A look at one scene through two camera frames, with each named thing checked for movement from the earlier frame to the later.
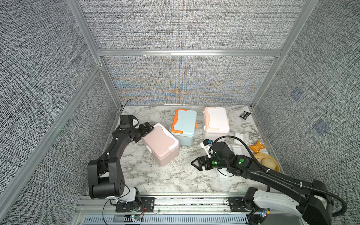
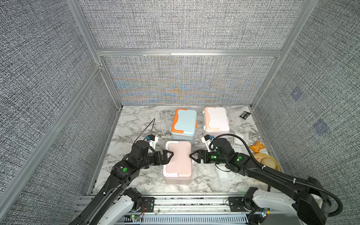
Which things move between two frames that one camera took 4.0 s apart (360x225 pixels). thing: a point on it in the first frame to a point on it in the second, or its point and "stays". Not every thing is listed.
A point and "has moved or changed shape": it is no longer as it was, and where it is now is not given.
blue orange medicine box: x=183 y=126 stays
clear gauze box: x=222 y=174 stays
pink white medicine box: x=162 y=144 has moved or changed shape
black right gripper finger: x=199 y=168 to x=196 y=156
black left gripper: x=148 y=129 to x=165 y=160
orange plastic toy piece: x=257 y=146 stays
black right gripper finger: x=201 y=161 to x=197 y=154
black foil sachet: x=244 y=115 stays
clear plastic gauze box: x=239 y=148 stays
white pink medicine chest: x=216 y=123 stays
